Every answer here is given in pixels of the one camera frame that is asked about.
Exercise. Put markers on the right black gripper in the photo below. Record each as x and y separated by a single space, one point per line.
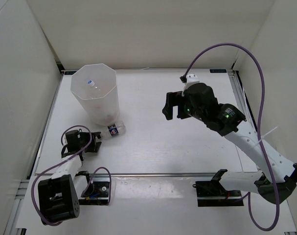
176 99

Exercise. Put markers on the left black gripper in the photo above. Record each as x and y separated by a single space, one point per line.
94 147

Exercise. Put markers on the black label plastic bottle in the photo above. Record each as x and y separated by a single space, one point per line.
116 129

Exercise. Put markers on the clear unlabelled plastic bottle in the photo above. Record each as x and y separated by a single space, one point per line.
92 86

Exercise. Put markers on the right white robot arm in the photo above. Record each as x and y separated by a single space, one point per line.
275 171

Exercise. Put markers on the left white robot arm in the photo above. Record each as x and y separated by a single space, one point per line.
59 194

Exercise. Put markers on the white octagonal plastic bin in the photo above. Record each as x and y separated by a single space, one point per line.
103 106

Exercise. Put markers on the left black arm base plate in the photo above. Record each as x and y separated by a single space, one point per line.
98 193

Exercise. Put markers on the white cable tie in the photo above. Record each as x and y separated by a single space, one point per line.
263 136

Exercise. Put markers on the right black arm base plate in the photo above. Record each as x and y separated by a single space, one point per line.
212 194

